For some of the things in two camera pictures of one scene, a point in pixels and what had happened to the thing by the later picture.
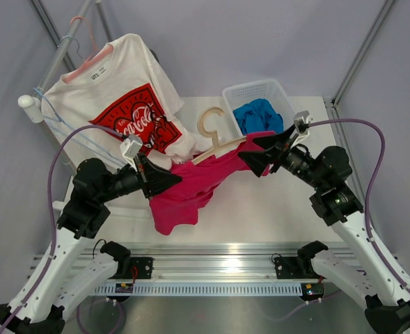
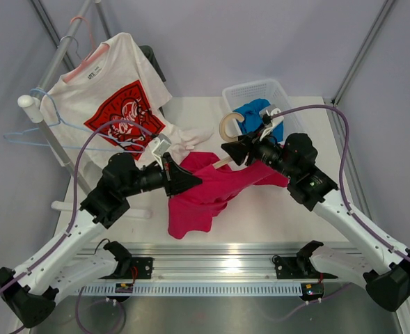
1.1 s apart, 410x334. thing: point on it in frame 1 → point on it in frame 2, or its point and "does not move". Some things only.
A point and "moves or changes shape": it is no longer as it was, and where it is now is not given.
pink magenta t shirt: (181, 203) moves or changes shape
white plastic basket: (270, 90) does not move
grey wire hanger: (79, 44) does not move
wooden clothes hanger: (216, 147) → (241, 118)
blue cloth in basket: (259, 116) does not move
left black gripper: (157, 179) → (175, 179)
